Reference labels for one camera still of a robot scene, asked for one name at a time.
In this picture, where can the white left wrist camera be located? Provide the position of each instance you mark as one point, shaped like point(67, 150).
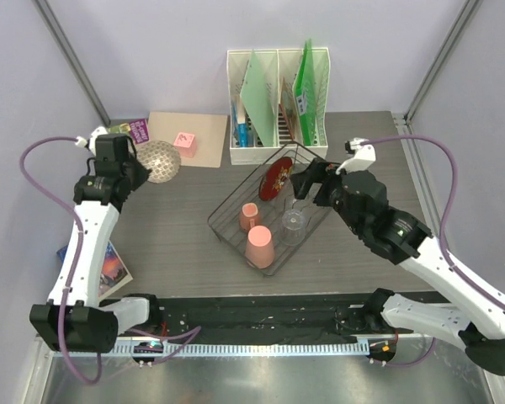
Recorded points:
point(89, 143)

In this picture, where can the illustrated book in organizer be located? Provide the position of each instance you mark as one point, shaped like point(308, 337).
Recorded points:
point(288, 109)

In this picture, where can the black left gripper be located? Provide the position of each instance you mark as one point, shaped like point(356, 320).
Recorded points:
point(144, 172)

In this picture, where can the blue Jane Eyre book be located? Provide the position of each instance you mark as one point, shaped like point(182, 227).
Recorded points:
point(114, 274)

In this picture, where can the white slotted cable duct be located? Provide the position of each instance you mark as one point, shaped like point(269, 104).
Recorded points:
point(147, 348)

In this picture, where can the white file organizer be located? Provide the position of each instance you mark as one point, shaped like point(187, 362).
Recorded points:
point(288, 63)

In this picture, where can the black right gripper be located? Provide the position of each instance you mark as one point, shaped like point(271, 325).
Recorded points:
point(316, 172)

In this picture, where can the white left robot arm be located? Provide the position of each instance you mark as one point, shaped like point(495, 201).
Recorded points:
point(71, 319)

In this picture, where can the pink cube block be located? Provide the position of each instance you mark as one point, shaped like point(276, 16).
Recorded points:
point(186, 144)

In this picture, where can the pink ceramic mug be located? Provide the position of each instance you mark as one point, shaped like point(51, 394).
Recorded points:
point(249, 216)

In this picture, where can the light green folder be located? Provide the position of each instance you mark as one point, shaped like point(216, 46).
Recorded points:
point(258, 93)

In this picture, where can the black wire dish rack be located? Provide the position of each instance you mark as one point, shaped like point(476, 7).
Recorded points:
point(224, 221)

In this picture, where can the purple paperback book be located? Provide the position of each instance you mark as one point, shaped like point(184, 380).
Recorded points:
point(137, 130)

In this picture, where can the red floral lacquer plate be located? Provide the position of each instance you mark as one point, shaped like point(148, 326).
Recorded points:
point(274, 179)

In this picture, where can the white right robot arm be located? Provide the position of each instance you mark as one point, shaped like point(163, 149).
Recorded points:
point(476, 325)

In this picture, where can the blue booklet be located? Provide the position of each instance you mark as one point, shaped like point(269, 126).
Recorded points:
point(239, 121)

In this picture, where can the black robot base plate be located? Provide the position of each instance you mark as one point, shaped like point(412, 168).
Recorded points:
point(267, 320)

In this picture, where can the bright green mesh folder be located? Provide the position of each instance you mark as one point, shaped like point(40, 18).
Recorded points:
point(305, 95)

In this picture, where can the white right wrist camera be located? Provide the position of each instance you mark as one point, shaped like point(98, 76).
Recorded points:
point(361, 156)

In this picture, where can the brown patterned ceramic bowl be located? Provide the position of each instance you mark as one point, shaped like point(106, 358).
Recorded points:
point(161, 158)

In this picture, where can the pink plastic tumbler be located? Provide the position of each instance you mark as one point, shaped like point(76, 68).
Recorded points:
point(260, 247)

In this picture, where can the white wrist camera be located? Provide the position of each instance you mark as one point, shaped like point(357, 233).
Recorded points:
point(361, 156)
point(89, 143)

